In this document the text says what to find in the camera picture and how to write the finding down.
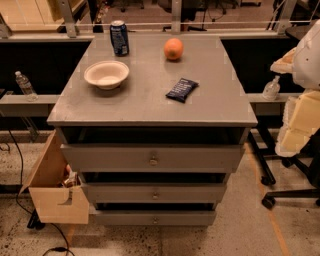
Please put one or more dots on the blue soda can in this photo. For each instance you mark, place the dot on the blue soda can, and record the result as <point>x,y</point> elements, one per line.
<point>119,37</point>

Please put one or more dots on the grey drawer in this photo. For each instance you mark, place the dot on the grey drawer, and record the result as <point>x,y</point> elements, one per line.
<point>154,218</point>
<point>142,158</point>
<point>154,192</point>

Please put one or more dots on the orange fruit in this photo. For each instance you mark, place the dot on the orange fruit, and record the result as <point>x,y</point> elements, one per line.
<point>173,49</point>

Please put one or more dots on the grey drawer cabinet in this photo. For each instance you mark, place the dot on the grey drawer cabinet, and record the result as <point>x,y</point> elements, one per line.
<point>217,112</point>

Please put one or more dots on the dark blue snack bag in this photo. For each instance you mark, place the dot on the dark blue snack bag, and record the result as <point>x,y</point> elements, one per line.
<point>181,90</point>

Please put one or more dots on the grey bottom drawer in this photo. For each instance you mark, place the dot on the grey bottom drawer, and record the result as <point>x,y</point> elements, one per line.
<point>154,218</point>

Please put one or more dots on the clear sanitizer pump bottle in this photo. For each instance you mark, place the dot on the clear sanitizer pump bottle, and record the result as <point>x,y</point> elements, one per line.
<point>271,89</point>

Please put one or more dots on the items inside cardboard box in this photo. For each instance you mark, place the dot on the items inside cardboard box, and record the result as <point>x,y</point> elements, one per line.
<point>70,178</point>

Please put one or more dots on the black office chair base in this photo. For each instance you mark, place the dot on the black office chair base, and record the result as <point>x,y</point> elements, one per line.
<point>295,178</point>

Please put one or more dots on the grey top drawer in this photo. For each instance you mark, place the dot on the grey top drawer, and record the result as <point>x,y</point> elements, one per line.
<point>142,158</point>

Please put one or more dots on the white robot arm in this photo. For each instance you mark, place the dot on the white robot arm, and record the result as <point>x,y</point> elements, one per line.
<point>301,117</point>

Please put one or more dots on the grey middle drawer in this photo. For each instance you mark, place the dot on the grey middle drawer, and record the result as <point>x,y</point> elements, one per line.
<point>154,192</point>

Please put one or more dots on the white paper bowl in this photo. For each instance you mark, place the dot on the white paper bowl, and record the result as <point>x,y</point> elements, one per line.
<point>106,75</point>

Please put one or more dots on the cardboard box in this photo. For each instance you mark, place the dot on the cardboard box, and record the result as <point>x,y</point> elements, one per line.
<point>53,202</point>

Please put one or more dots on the clear water bottle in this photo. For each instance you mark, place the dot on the clear water bottle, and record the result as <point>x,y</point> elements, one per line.
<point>26,86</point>

